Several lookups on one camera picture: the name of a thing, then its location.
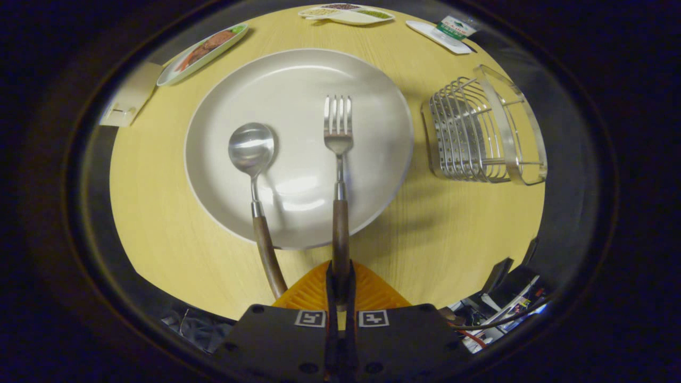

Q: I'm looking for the clutter of papers and cables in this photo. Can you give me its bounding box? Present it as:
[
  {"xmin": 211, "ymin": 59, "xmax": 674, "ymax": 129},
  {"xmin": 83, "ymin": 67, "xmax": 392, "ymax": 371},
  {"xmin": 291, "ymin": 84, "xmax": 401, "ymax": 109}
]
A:
[{"xmin": 442, "ymin": 265, "xmax": 551, "ymax": 354}]

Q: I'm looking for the oval dish with meat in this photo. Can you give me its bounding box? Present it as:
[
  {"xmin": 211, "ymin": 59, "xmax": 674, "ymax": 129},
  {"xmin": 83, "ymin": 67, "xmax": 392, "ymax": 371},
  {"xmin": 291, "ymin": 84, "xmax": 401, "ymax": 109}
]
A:
[{"xmin": 156, "ymin": 23, "xmax": 250, "ymax": 87}]

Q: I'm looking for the green and white packet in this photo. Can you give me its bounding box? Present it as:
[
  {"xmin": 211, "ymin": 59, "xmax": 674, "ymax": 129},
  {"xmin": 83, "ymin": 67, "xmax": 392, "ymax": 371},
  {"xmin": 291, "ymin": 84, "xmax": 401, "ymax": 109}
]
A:
[{"xmin": 436, "ymin": 15, "xmax": 478, "ymax": 41}]

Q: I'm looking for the black box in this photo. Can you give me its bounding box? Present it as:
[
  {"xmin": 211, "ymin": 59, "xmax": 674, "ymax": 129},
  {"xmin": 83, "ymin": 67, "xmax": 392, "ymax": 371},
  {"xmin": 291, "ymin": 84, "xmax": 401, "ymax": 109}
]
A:
[{"xmin": 481, "ymin": 257, "xmax": 515, "ymax": 294}]

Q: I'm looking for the wooden-handled metal spoon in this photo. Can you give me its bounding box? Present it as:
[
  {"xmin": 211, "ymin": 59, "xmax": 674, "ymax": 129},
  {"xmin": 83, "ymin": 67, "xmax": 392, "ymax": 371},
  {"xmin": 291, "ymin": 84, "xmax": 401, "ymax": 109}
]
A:
[{"xmin": 228, "ymin": 122, "xmax": 289, "ymax": 300}]

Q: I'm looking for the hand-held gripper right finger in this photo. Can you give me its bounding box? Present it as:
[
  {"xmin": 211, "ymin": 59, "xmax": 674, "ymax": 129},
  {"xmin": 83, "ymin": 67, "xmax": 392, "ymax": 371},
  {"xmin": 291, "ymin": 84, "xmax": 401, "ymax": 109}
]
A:
[{"xmin": 343, "ymin": 260, "xmax": 475, "ymax": 383}]

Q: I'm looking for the metal wire rack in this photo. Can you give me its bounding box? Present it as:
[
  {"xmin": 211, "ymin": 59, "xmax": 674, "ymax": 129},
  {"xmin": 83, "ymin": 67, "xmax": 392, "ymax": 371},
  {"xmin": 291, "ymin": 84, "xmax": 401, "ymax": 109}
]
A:
[{"xmin": 421, "ymin": 64, "xmax": 549, "ymax": 187}]

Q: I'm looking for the large white round plate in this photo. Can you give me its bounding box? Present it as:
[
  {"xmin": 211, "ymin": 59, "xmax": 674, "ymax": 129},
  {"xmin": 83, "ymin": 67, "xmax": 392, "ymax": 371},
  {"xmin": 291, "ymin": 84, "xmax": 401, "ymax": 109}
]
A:
[{"xmin": 184, "ymin": 48, "xmax": 415, "ymax": 251}]

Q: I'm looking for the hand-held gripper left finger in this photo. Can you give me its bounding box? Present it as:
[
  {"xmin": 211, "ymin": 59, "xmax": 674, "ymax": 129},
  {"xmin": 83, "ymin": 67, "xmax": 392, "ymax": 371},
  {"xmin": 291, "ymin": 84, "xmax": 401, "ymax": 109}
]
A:
[{"xmin": 212, "ymin": 260, "xmax": 341, "ymax": 383}]

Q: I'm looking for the white divided dish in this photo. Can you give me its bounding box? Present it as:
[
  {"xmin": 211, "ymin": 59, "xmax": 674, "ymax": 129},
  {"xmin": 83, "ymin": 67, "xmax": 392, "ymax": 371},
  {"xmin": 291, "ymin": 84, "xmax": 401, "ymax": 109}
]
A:
[{"xmin": 297, "ymin": 3, "xmax": 396, "ymax": 26}]

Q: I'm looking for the small white flat tray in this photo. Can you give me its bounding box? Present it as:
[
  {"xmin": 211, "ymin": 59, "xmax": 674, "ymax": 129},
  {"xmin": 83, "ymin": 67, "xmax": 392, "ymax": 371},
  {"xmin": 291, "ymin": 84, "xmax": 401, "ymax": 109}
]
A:
[{"xmin": 405, "ymin": 20, "xmax": 474, "ymax": 55}]

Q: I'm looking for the wooden-handled metal fork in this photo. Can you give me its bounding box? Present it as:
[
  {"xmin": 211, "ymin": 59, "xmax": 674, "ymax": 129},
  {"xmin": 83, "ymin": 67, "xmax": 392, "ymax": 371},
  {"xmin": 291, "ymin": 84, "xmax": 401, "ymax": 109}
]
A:
[{"xmin": 323, "ymin": 95, "xmax": 355, "ymax": 312}]

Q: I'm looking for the grey crumpled plastic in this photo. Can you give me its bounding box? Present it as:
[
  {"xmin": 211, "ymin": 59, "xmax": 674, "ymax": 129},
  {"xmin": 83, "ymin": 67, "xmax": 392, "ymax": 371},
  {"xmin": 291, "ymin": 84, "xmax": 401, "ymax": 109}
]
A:
[{"xmin": 161, "ymin": 307, "xmax": 237, "ymax": 354}]

